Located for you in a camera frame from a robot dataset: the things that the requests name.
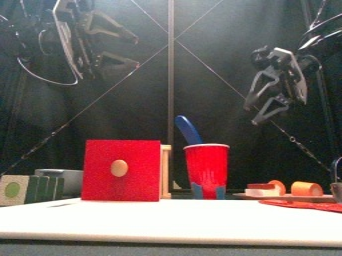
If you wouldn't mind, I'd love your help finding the orange toy sushi disc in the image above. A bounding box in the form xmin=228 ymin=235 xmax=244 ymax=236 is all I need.
xmin=267 ymin=179 xmax=287 ymax=197

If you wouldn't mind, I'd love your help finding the toy sushi roll green centre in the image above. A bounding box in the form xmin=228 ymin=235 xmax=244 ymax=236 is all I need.
xmin=0 ymin=174 xmax=67 ymax=207

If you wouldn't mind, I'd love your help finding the blue plastic utensil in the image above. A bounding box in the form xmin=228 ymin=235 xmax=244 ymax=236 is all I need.
xmin=174 ymin=114 xmax=206 ymax=147

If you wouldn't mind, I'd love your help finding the red plastic cup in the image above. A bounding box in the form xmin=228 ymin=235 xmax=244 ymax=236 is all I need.
xmin=182 ymin=143 xmax=231 ymax=200

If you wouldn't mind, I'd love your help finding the toy nigiri white red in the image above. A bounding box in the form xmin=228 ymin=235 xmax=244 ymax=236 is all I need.
xmin=243 ymin=182 xmax=283 ymax=198

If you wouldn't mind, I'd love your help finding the wooden serving tray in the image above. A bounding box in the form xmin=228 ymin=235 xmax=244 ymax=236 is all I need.
xmin=232 ymin=192 xmax=338 ymax=204

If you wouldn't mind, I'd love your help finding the blue tape strip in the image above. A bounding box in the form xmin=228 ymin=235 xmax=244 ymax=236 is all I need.
xmin=190 ymin=181 xmax=204 ymax=200
xmin=214 ymin=185 xmax=227 ymax=200

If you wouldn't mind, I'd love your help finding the red mat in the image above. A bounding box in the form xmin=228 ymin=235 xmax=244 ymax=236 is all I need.
xmin=258 ymin=199 xmax=342 ymax=214

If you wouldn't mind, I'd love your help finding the grey plastic container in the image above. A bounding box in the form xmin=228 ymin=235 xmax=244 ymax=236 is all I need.
xmin=33 ymin=168 xmax=85 ymax=197

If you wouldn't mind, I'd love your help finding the wooden drawer box red front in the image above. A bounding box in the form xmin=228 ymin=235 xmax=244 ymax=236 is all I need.
xmin=80 ymin=139 xmax=174 ymax=203

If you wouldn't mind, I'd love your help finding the white plastic cutting board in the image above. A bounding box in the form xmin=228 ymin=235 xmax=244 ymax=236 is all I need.
xmin=0 ymin=197 xmax=342 ymax=249

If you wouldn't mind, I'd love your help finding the grey arm cable loop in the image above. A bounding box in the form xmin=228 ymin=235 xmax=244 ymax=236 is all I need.
xmin=16 ymin=29 xmax=83 ymax=87

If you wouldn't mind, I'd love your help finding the grey metal frame pole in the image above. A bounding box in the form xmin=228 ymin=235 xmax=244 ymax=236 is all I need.
xmin=166 ymin=0 xmax=176 ymax=192

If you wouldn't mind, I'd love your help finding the thin steel brace wire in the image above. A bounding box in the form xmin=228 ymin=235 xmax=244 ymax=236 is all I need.
xmin=128 ymin=0 xmax=333 ymax=173
xmin=0 ymin=0 xmax=226 ymax=177

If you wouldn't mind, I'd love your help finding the metal pot with handle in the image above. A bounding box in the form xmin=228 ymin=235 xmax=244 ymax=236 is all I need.
xmin=329 ymin=157 xmax=342 ymax=205

